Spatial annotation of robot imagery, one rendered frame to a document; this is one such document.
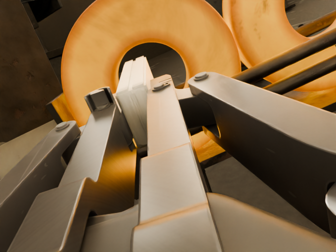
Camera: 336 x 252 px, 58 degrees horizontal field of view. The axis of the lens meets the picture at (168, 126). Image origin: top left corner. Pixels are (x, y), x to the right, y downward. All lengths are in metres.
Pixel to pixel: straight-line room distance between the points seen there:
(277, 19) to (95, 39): 0.15
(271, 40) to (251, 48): 0.02
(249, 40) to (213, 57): 0.03
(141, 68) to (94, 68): 0.10
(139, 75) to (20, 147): 0.17
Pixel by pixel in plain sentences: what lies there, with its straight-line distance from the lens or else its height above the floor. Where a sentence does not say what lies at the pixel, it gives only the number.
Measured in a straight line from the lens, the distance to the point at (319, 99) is 0.30.
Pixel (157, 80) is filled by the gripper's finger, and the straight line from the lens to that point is 0.16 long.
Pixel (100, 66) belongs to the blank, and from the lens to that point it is 0.26.
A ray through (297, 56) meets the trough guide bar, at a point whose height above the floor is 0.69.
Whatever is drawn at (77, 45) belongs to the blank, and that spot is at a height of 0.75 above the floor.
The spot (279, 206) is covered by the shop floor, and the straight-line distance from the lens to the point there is 1.22.
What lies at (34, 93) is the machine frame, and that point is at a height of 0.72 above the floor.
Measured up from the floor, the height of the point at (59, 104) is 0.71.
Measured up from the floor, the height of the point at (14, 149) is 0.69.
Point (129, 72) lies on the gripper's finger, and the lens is 0.17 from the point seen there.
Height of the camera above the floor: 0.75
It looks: 18 degrees down
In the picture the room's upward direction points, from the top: 20 degrees counter-clockwise
